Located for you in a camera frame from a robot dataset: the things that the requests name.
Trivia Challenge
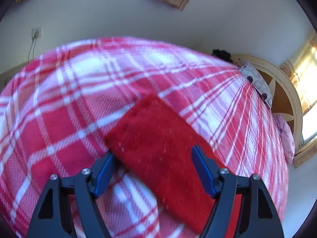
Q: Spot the red knit sweater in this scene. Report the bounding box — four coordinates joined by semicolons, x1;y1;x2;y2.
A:
104;95;217;237

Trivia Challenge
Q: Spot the pink pillow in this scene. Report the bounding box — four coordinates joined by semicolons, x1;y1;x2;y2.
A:
273;113;296;165

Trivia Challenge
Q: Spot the red white plaid blanket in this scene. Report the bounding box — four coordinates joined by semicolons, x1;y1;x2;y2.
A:
1;37;288;237

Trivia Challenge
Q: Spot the cream wooden headboard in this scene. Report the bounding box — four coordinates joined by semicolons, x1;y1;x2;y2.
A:
231;54;303;149

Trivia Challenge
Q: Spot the white patterned pillow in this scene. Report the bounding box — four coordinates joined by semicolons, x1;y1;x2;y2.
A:
239;59;272;108

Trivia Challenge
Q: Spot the bright window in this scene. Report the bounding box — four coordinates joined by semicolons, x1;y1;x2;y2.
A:
302;47;316;142

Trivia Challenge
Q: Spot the white hanging cable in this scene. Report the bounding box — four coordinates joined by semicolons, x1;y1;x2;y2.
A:
27;31;39;64

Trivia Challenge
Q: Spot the white wall socket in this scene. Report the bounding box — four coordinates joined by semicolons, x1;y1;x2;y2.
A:
31;26;42;39

